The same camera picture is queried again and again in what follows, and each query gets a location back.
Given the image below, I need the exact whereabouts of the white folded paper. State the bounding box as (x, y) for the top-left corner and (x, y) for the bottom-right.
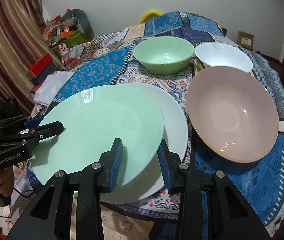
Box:
(34, 71), (75, 106)

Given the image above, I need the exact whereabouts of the pink bowl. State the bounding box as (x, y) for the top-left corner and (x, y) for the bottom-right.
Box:
(186, 66), (279, 163)

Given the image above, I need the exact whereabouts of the person's left hand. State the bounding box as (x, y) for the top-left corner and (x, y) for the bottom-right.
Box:
(0, 166), (15, 197)

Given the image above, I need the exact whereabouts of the pink rabbit toy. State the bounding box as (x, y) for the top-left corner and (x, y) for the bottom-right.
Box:
(58, 42), (69, 65)

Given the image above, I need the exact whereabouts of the green bowl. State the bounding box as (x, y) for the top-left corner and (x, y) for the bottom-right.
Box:
(133, 36), (194, 75)

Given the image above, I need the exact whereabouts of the striped brown curtain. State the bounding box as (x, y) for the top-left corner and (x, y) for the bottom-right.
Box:
(0, 0), (62, 114)

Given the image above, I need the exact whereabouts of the light green plate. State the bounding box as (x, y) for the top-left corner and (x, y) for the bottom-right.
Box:
(31, 85), (164, 187)

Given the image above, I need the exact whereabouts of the patchwork patterned tablecloth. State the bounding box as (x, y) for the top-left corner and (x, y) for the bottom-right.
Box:
(26, 10), (284, 240)

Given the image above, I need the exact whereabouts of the yellow curved foam tube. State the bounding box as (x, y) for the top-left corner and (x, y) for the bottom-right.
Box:
(139, 9), (163, 24)

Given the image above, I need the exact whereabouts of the small cardboard box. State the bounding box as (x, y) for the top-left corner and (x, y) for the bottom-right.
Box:
(237, 31), (254, 50)

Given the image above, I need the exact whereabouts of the white bowl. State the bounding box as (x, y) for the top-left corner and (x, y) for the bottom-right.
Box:
(194, 42), (253, 73)

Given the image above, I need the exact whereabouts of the teal round chair back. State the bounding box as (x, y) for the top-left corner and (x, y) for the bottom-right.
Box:
(61, 9), (95, 41)

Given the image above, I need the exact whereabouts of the red box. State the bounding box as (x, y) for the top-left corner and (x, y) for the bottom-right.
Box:
(26, 54), (57, 86)

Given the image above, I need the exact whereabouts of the white plate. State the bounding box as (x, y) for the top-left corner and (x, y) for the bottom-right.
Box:
(100, 83), (188, 204)

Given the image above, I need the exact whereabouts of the green box of clutter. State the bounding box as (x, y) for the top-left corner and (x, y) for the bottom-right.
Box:
(42, 14), (94, 56)

